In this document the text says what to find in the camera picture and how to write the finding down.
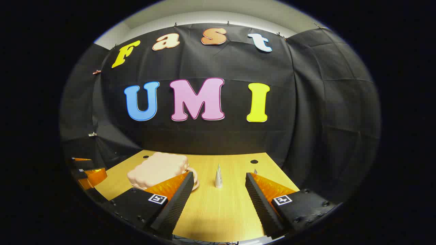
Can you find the pink suitcase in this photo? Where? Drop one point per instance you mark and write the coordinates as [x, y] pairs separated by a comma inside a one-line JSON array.
[[156, 168]]

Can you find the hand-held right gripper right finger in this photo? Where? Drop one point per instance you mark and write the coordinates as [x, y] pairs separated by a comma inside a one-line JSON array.
[[262, 207]]

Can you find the black backdrop cloth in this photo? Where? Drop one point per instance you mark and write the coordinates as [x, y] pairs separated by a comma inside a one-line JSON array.
[[218, 136]]

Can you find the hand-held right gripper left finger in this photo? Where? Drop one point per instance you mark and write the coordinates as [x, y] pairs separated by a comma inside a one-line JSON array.
[[172, 211]]

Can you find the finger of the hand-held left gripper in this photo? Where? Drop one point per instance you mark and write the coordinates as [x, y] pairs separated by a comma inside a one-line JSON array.
[[81, 162], [93, 177]]

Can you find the copper backdrop clip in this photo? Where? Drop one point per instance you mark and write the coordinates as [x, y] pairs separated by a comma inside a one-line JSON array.
[[97, 71]]

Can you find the white skin care tube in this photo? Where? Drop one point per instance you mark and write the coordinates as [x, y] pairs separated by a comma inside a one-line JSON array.
[[218, 178]]

